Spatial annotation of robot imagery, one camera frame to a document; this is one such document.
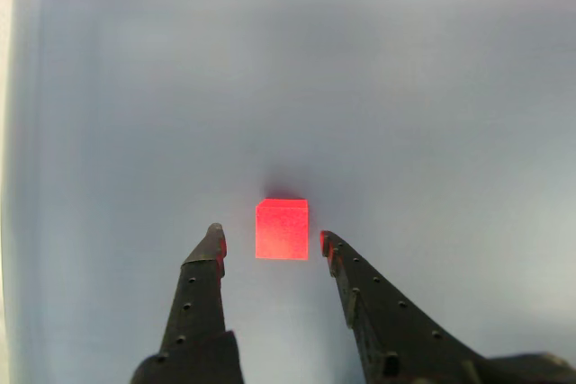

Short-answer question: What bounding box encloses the red cube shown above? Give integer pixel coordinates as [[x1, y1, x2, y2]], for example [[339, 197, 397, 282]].
[[255, 198, 311, 261]]

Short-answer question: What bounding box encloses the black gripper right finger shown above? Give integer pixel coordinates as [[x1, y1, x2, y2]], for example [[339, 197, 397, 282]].
[[319, 229, 496, 384]]

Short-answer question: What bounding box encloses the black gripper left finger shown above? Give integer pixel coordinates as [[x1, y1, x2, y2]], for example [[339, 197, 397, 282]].
[[130, 222, 245, 384]]

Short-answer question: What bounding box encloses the blue-grey table mat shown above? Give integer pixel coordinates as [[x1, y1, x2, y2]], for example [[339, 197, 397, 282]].
[[0, 0, 576, 384]]

